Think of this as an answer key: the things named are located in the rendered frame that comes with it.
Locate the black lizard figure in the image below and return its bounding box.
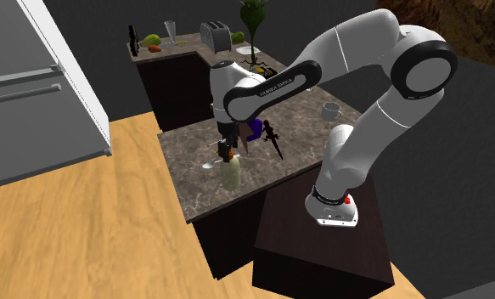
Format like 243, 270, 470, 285
261, 119, 285, 161

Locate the green plant in thin vase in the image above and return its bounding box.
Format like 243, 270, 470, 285
239, 0, 270, 71

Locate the tall grey glass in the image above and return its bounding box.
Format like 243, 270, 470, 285
163, 20, 177, 45

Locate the purple cup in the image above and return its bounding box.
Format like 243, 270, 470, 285
246, 118, 265, 143

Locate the black bottle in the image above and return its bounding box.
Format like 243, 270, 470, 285
127, 25, 140, 58

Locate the dark kitchen cabinet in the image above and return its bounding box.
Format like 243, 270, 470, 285
135, 51, 327, 281

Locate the green mango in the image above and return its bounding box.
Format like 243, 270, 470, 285
138, 33, 162, 48

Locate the silver toaster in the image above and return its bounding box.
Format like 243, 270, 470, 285
199, 20, 233, 54

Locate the white plate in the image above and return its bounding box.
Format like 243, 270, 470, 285
234, 45, 262, 57

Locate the grey refrigerator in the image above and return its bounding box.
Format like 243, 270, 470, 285
0, 0, 113, 193

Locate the pale green bottle orange cap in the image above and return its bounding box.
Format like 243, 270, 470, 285
220, 149, 242, 192

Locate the brown cardboard box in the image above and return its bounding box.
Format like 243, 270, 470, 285
238, 121, 255, 155

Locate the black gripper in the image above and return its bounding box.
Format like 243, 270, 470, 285
216, 121, 240, 159

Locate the silver spoon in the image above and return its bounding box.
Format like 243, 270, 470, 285
200, 154, 241, 171

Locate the yellow and black object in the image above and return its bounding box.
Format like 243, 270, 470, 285
253, 64, 279, 80

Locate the grey mug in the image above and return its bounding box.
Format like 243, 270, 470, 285
321, 101, 343, 122

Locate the dark robot stand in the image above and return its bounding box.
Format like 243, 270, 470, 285
251, 164, 397, 299

